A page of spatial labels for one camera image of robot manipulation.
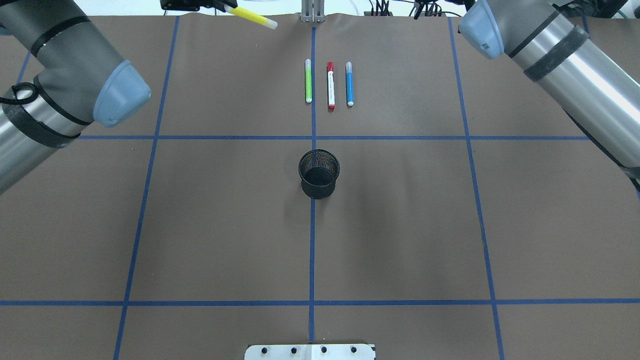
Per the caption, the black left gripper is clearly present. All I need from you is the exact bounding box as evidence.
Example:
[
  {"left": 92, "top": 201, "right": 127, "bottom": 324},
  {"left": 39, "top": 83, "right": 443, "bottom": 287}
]
[{"left": 160, "top": 0, "right": 238, "bottom": 13}]

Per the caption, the yellow highlighter pen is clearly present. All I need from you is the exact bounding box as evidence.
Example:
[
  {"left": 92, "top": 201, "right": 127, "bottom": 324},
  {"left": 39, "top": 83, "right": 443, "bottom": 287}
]
[{"left": 230, "top": 7, "right": 278, "bottom": 30}]

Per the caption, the green highlighter pen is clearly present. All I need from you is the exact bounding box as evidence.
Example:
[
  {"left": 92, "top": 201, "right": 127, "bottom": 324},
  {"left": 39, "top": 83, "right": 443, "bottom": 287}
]
[{"left": 304, "top": 58, "right": 313, "bottom": 104}]

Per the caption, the blue highlighter pen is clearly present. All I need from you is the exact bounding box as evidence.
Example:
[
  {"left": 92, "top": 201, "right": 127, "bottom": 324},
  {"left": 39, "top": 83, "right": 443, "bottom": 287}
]
[{"left": 345, "top": 61, "right": 355, "bottom": 107}]

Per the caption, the red whiteboard marker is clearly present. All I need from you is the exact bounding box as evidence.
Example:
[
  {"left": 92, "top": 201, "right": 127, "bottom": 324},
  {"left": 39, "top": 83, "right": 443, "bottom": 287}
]
[{"left": 326, "top": 61, "right": 336, "bottom": 112}]

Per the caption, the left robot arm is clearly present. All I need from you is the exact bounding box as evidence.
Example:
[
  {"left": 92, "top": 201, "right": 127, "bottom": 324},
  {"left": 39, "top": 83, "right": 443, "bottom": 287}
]
[{"left": 0, "top": 0, "right": 151, "bottom": 192}]

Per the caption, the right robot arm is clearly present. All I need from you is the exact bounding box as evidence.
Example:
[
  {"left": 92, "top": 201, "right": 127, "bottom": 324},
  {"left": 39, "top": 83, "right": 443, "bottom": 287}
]
[{"left": 458, "top": 0, "right": 640, "bottom": 188}]

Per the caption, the grey usb hub near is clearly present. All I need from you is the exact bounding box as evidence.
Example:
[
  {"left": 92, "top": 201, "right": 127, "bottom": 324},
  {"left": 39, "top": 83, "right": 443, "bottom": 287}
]
[{"left": 363, "top": 0, "right": 393, "bottom": 18}]

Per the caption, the grey usb hub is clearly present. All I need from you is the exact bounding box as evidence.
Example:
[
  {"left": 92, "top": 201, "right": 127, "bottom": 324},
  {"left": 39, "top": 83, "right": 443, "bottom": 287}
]
[
  {"left": 363, "top": 0, "right": 393, "bottom": 18},
  {"left": 409, "top": 0, "right": 446, "bottom": 19}
]

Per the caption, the black mesh pen holder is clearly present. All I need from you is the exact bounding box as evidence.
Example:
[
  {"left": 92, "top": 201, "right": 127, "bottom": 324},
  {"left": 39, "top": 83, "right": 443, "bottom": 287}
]
[{"left": 297, "top": 149, "right": 340, "bottom": 200}]

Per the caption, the grey usb hub far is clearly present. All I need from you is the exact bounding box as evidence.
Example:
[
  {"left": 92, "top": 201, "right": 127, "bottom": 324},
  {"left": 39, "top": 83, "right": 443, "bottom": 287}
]
[{"left": 409, "top": 0, "right": 446, "bottom": 19}]

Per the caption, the aluminium frame post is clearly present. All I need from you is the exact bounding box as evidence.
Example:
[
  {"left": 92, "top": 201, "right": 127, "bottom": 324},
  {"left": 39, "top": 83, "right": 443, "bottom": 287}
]
[{"left": 300, "top": 0, "right": 326, "bottom": 23}]

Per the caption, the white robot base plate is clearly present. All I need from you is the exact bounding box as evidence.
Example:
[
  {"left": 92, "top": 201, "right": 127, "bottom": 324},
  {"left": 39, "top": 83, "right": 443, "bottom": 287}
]
[{"left": 244, "top": 343, "right": 377, "bottom": 360}]

